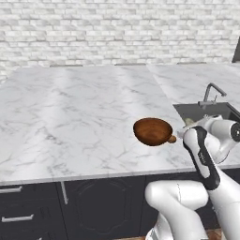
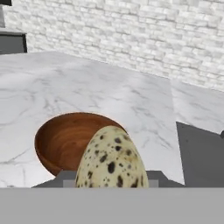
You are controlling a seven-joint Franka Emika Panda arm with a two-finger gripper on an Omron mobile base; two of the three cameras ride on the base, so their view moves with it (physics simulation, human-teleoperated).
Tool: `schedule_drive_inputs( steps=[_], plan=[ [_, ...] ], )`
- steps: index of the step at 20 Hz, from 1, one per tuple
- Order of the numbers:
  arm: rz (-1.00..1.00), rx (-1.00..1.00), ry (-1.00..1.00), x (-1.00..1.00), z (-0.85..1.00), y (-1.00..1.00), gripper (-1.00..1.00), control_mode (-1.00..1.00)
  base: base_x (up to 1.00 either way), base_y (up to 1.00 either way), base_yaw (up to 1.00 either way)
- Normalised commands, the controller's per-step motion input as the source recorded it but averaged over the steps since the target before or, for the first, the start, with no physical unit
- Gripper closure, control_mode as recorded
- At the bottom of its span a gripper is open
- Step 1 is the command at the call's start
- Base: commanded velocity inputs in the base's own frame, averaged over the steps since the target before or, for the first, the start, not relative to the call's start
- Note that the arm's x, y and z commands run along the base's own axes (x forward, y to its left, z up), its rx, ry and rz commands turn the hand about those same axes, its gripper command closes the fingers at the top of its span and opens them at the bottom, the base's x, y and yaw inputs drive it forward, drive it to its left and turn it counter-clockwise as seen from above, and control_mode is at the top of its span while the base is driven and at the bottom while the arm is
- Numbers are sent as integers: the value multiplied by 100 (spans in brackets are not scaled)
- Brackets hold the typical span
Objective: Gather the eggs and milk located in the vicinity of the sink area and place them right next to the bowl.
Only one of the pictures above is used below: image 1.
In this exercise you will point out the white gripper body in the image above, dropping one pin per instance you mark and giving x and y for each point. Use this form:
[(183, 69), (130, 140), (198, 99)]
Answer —
[(181, 133)]

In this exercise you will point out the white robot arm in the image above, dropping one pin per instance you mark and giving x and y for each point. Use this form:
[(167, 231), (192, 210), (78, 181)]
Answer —
[(178, 200)]

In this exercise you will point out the brown wooden bowl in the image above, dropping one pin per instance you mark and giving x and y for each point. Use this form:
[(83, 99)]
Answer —
[(152, 131)]

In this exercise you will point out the dark sink basin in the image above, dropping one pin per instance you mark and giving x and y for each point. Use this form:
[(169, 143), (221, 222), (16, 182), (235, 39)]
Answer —
[(200, 112)]

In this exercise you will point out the brown egg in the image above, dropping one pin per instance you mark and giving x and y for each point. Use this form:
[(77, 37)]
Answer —
[(172, 139)]

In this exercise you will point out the grey metal tap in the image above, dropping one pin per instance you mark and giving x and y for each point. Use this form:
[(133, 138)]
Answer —
[(210, 93)]

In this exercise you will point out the dark appliance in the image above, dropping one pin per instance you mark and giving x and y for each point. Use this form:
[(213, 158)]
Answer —
[(236, 51)]

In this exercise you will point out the dark drawer front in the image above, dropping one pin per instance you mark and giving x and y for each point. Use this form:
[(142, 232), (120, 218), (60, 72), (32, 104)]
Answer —
[(34, 223), (31, 195)]

